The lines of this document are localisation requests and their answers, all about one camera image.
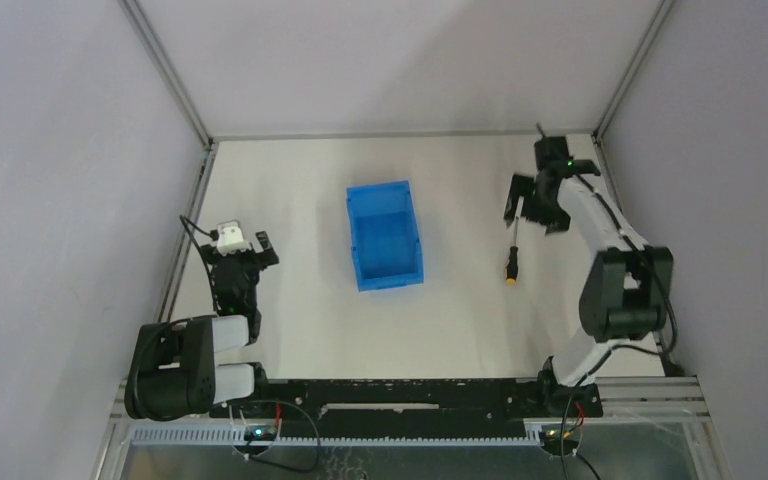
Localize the black yellow screwdriver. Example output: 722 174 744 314
505 216 520 284

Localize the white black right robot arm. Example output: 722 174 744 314
503 135 677 416

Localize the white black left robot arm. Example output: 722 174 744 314
124 231 279 422

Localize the blue plastic bin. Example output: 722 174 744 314
346 181 424 292

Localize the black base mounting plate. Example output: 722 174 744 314
209 378 604 440

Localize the left controller board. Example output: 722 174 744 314
244 426 277 443

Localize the controller board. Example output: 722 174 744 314
539 428 578 443
244 426 277 443

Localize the right controller board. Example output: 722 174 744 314
539 428 578 443

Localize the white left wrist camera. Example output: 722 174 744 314
215 220 252 256

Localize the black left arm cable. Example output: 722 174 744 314
179 214 221 313

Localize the white slotted cable duct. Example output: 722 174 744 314
130 423 544 446

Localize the aluminium frame rail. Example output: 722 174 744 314
117 0 214 150

